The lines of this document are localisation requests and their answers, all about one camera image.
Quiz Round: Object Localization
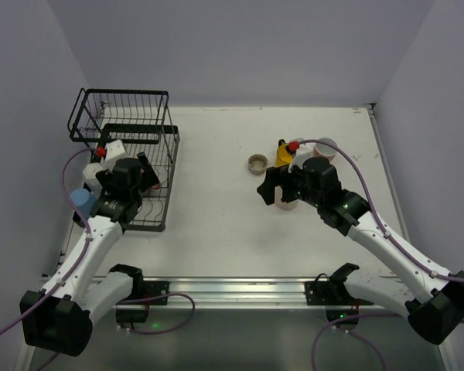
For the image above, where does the beige speckled ceramic cup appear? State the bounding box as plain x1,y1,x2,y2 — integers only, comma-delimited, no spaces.
247,154,268,175

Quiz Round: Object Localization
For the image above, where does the yellow mug black handle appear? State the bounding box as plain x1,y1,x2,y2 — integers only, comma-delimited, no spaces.
275,139,295,168

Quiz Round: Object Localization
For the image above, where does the translucent pink plastic cup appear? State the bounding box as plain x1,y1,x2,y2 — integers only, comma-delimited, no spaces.
273,185,299,212

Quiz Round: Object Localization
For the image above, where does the pink square mug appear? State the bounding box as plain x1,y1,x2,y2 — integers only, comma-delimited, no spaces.
312,138,337,162

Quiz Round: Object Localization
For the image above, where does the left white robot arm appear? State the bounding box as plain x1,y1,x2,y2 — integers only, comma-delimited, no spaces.
19,152,158,356

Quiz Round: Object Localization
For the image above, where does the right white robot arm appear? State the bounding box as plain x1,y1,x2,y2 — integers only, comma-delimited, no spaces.
257,158,464,345

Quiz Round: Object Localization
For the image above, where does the white hexagonal cup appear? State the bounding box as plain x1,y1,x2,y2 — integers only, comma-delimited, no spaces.
83,162,104,194

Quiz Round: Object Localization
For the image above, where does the light blue plastic cup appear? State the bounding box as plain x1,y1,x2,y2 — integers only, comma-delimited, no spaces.
70,188,98,219

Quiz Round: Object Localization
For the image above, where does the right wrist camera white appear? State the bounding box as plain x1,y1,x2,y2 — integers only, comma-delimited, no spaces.
286,141,313,173

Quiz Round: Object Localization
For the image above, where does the black wire dish rack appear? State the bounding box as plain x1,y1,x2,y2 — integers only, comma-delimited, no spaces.
67,87,181,233

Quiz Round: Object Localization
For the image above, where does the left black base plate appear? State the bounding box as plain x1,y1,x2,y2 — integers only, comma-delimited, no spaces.
121,281,170,306

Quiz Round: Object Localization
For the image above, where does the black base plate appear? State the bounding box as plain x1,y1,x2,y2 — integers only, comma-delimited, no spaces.
304,263,373,306
121,281,170,306

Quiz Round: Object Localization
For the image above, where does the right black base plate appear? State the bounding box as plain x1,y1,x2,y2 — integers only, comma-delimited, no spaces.
304,263,373,306

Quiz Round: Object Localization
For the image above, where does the aluminium mounting rail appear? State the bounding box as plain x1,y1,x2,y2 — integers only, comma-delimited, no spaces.
33,275,442,310

